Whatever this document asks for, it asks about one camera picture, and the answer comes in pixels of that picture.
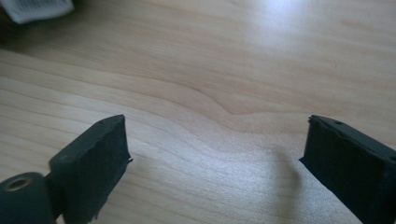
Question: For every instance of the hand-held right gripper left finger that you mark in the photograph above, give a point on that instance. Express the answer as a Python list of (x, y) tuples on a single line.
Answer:
[(87, 168)]

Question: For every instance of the brown teddy bear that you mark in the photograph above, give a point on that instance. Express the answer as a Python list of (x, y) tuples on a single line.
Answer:
[(37, 9)]

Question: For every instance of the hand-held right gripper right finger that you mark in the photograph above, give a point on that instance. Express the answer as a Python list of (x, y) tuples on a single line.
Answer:
[(351, 165)]

